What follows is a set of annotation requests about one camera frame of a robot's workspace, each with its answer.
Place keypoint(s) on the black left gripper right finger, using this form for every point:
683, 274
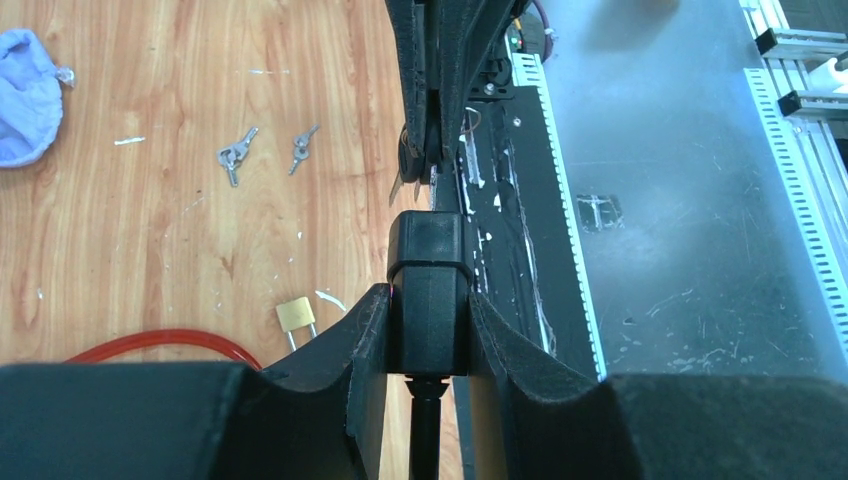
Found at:
535, 418

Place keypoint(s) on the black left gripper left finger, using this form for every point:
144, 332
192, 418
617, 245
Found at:
315, 414

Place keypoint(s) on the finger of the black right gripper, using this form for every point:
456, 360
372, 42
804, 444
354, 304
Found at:
466, 32
415, 27

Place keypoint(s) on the red cable lock black body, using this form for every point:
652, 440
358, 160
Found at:
426, 330

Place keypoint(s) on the silver key bunch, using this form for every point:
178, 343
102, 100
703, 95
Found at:
231, 156

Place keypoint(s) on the small brass padlock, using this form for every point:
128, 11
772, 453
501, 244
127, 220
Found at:
295, 315

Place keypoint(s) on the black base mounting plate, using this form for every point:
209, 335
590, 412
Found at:
480, 188

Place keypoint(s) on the crumpled lavender cloth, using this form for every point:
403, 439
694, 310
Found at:
31, 98

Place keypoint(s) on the slotted white cable duct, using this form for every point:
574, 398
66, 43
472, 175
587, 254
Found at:
570, 327

